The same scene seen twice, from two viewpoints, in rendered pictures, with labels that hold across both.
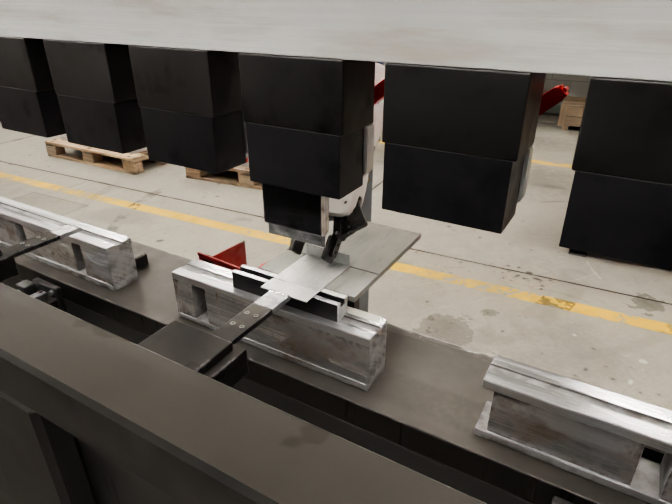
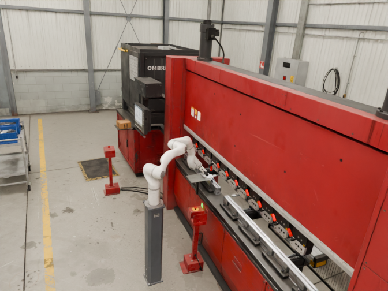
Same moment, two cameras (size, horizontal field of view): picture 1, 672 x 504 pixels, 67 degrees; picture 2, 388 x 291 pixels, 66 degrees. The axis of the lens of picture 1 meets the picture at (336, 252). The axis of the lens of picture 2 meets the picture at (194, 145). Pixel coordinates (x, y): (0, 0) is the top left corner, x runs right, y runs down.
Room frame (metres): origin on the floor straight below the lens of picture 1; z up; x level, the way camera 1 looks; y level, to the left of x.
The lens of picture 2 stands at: (3.48, 1.80, 2.70)
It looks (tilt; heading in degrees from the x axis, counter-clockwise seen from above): 22 degrees down; 216
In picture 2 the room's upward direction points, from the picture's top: 4 degrees clockwise
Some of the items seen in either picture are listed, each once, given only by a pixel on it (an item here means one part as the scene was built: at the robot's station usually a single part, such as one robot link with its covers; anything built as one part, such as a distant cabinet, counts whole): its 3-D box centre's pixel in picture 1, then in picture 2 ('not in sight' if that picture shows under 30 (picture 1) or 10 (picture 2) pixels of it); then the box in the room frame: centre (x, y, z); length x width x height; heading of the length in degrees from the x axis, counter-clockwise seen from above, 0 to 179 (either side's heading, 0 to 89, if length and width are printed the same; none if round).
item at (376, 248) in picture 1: (345, 251); (198, 178); (0.81, -0.02, 1.00); 0.26 x 0.18 x 0.01; 150
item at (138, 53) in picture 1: (195, 105); (217, 163); (0.77, 0.21, 1.26); 0.15 x 0.09 x 0.17; 60
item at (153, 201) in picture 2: not in sight; (153, 195); (1.58, -0.02, 1.09); 0.19 x 0.19 x 0.18
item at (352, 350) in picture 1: (272, 318); (211, 183); (0.71, 0.11, 0.92); 0.39 x 0.06 x 0.10; 60
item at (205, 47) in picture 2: not in sight; (210, 41); (0.30, -0.33, 2.53); 0.33 x 0.25 x 0.47; 60
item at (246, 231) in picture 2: not in sight; (248, 234); (1.24, 0.89, 0.89); 0.30 x 0.05 x 0.03; 60
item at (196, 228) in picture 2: not in sight; (195, 239); (1.12, 0.21, 0.39); 0.05 x 0.05 x 0.54; 55
